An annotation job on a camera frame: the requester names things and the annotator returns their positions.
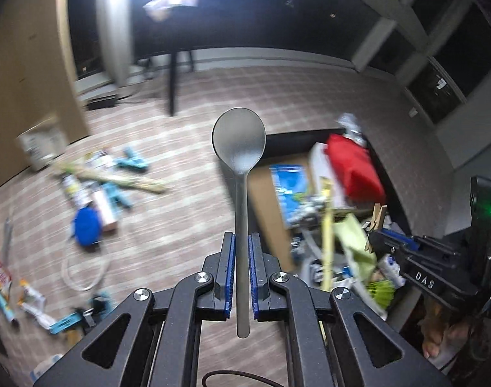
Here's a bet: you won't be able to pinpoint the black power strip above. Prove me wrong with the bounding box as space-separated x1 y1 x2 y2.
86 94 119 111

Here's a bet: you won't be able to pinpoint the blue wipes packet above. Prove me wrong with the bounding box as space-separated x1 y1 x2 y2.
269 164 309 228

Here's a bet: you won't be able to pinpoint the red white snack packet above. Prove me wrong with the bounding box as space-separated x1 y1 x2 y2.
0 261 12 302

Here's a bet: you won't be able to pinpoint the coiled white cable packet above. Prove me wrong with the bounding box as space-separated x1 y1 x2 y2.
17 280 57 330

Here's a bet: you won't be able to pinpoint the silver foil wrapper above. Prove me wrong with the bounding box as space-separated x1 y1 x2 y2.
337 113 367 148

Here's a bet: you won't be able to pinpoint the white USB cable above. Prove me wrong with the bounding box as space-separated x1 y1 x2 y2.
62 244 112 293

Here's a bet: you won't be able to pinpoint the yellow green mesh item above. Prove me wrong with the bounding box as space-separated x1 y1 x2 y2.
367 280 396 310

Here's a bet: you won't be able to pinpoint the black storage box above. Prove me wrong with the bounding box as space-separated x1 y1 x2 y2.
247 133 405 319

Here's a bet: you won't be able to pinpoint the person right hand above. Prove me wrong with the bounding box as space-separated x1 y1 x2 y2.
419 300 472 359

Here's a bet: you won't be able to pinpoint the black chair leg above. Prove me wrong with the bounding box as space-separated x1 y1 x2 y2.
168 49 195 117

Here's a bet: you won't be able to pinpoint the white foil pouch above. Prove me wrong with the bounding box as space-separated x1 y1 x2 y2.
16 115 68 171

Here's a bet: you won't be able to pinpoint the white blue tube bottle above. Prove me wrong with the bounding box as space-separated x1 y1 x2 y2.
30 354 63 382

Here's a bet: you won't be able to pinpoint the wooden clothespin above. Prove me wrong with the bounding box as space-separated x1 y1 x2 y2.
364 203 387 253

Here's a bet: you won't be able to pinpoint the red pouch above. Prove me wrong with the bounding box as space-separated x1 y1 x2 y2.
325 134 386 203

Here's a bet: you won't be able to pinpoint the grey marker pen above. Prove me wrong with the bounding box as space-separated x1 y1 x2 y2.
0 217 13 265

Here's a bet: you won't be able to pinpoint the grey metal spoon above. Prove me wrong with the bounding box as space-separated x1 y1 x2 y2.
211 107 265 339

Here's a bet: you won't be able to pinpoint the teal clothespin far right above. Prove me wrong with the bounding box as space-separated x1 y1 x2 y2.
115 146 149 173

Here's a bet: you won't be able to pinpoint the yellow long sachet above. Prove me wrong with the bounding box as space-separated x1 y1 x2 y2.
321 177 335 292

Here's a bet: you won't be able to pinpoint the light blue clothespin centre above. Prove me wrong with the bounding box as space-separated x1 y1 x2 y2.
102 183 133 209

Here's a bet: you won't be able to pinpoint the wrapped bamboo chopsticks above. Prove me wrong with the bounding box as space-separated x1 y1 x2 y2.
52 162 168 194

